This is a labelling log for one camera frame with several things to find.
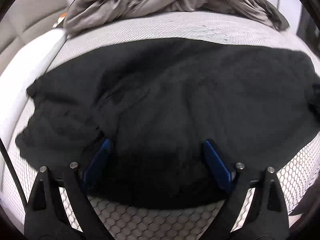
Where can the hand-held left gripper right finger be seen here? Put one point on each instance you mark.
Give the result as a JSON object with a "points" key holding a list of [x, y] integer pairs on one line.
{"points": [[216, 162]]}

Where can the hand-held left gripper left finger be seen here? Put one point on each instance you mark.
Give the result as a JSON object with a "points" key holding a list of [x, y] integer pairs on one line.
{"points": [[98, 160]]}

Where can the black pants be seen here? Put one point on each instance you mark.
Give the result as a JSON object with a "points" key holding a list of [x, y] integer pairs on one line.
{"points": [[175, 100]]}

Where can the white honeycomb mattress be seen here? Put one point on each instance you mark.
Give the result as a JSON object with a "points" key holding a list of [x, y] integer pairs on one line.
{"points": [[150, 221]]}

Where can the white pillow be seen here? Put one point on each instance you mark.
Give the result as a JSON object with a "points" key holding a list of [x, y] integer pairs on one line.
{"points": [[25, 80]]}

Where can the orange toy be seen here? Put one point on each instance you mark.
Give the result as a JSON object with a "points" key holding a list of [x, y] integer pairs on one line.
{"points": [[62, 17]]}

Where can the beige padded headboard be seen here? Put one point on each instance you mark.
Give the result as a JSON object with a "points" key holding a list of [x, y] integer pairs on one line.
{"points": [[32, 7]]}

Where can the grey duvet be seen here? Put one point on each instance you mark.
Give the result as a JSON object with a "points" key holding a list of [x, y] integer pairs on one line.
{"points": [[150, 0]]}

